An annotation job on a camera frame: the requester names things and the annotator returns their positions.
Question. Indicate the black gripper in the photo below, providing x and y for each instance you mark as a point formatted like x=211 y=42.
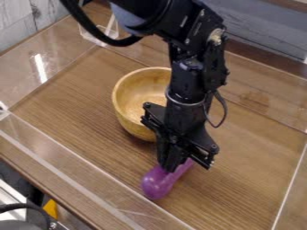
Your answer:
x=177 y=124

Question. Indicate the purple toy eggplant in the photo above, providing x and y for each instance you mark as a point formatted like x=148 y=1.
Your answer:
x=159 y=181

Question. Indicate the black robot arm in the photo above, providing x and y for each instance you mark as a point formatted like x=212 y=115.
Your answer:
x=193 y=30

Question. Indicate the brown wooden bowl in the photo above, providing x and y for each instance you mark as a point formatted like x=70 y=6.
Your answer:
x=137 y=87

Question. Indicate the yellow block under table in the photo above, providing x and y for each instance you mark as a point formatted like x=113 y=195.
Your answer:
x=49 y=207

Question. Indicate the clear acrylic tray wall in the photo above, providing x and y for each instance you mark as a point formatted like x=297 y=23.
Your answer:
x=98 y=199

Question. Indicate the clear acrylic corner bracket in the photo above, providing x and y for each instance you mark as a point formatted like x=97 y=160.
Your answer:
x=109 y=30

